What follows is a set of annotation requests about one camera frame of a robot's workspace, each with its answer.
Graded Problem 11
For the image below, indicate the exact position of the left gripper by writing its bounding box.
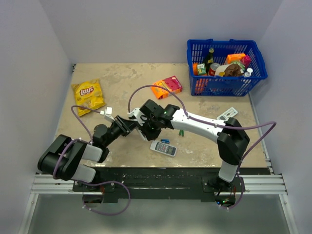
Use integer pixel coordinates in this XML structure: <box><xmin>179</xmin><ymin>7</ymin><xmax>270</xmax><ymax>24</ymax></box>
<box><xmin>104</xmin><ymin>115</ymin><xmax>140</xmax><ymax>147</ymax></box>

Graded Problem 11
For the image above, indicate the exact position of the white long remote control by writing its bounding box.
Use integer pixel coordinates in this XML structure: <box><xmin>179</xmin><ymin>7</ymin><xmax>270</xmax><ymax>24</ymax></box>
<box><xmin>136</xmin><ymin>127</ymin><xmax>148</xmax><ymax>141</ymax></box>

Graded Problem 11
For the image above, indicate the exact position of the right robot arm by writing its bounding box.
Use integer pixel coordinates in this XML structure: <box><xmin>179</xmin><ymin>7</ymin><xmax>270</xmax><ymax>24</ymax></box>
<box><xmin>131</xmin><ymin>99</ymin><xmax>250</xmax><ymax>192</ymax></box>

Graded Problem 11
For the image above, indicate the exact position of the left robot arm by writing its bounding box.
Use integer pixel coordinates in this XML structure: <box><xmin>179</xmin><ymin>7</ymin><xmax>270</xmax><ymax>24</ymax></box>
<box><xmin>38</xmin><ymin>116</ymin><xmax>139</xmax><ymax>191</ymax></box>

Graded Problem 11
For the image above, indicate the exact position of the grey-faced remote control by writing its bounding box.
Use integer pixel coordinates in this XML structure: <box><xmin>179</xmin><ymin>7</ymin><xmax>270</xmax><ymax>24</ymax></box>
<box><xmin>150</xmin><ymin>141</ymin><xmax>177</xmax><ymax>157</ymax></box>

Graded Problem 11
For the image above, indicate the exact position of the small white remote control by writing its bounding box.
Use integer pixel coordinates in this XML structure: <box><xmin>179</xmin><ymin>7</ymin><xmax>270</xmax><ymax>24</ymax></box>
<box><xmin>216</xmin><ymin>107</ymin><xmax>238</xmax><ymax>121</ymax></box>

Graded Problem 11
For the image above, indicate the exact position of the blue battery right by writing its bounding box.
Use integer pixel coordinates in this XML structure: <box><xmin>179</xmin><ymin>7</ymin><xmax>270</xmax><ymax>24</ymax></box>
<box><xmin>160</xmin><ymin>139</ymin><xmax>170</xmax><ymax>144</ymax></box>

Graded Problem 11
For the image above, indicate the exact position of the yellow Lays chips bag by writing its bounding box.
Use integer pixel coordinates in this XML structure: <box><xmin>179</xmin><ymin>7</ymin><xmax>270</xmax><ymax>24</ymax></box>
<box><xmin>71</xmin><ymin>78</ymin><xmax>106</xmax><ymax>117</ymax></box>

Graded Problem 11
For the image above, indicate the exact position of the orange pink sponge box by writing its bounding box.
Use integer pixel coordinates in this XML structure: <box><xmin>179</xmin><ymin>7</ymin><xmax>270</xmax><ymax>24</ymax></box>
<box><xmin>151</xmin><ymin>76</ymin><xmax>183</xmax><ymax>99</ymax></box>

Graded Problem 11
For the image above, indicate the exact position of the green yellow carton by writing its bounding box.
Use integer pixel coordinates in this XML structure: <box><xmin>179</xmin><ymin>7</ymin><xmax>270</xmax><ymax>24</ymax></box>
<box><xmin>196</xmin><ymin>63</ymin><xmax>207</xmax><ymax>76</ymax></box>

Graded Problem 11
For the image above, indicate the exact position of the dark glass bottle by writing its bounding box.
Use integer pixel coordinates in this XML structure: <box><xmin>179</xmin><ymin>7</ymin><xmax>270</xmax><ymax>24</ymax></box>
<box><xmin>203</xmin><ymin>47</ymin><xmax>215</xmax><ymax>73</ymax></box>

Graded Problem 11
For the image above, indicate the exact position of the blue plastic basket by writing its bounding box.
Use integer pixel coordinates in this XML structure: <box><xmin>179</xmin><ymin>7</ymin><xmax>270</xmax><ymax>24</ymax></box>
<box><xmin>187</xmin><ymin>39</ymin><xmax>268</xmax><ymax>97</ymax></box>

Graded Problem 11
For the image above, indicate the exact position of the brown snack packet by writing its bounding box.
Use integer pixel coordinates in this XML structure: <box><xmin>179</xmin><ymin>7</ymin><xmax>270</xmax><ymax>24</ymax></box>
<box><xmin>214</xmin><ymin>63</ymin><xmax>244</xmax><ymax>77</ymax></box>

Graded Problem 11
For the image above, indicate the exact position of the white bottle cap item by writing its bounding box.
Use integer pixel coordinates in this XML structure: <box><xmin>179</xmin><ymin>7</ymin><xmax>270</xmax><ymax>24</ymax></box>
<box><xmin>244</xmin><ymin>68</ymin><xmax>253</xmax><ymax>78</ymax></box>

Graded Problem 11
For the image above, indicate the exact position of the orange pink box in basket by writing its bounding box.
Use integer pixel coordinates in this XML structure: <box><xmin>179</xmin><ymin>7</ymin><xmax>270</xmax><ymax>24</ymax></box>
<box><xmin>224</xmin><ymin>53</ymin><xmax>251</xmax><ymax>70</ymax></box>

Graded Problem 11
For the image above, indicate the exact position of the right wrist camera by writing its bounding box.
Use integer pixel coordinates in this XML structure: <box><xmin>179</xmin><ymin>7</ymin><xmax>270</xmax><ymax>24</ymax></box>
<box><xmin>128</xmin><ymin>108</ymin><xmax>143</xmax><ymax>121</ymax></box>

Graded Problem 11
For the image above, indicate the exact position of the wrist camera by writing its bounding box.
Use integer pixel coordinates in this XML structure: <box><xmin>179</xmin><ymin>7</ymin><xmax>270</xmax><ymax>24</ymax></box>
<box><xmin>100</xmin><ymin>107</ymin><xmax>115</xmax><ymax>123</ymax></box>
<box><xmin>128</xmin><ymin>108</ymin><xmax>143</xmax><ymax>121</ymax></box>

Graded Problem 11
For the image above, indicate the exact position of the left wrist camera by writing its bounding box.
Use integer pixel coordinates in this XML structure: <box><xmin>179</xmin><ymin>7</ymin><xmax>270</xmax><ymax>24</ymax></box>
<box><xmin>100</xmin><ymin>107</ymin><xmax>115</xmax><ymax>123</ymax></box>

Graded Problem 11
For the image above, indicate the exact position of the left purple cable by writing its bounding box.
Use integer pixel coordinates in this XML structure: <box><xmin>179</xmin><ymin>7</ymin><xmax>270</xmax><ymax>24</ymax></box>
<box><xmin>52</xmin><ymin>105</ymin><xmax>103</xmax><ymax>180</ymax></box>

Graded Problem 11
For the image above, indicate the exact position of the black table front rail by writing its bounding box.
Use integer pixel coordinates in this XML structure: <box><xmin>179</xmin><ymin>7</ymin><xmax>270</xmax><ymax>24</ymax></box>
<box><xmin>43</xmin><ymin>166</ymin><xmax>271</xmax><ymax>203</ymax></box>

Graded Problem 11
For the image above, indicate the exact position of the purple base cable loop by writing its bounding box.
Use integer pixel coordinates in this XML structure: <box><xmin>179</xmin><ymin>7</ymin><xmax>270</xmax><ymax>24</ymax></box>
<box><xmin>82</xmin><ymin>180</ymin><xmax>132</xmax><ymax>216</ymax></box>

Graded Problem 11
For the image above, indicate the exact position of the aluminium frame rail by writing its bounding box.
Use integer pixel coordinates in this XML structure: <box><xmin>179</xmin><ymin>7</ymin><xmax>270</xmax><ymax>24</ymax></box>
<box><xmin>30</xmin><ymin>173</ymin><xmax>78</xmax><ymax>195</ymax></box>

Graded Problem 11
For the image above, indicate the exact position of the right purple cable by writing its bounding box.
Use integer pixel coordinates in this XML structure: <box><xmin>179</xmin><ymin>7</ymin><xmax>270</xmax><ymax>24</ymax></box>
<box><xmin>128</xmin><ymin>84</ymin><xmax>277</xmax><ymax>210</ymax></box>

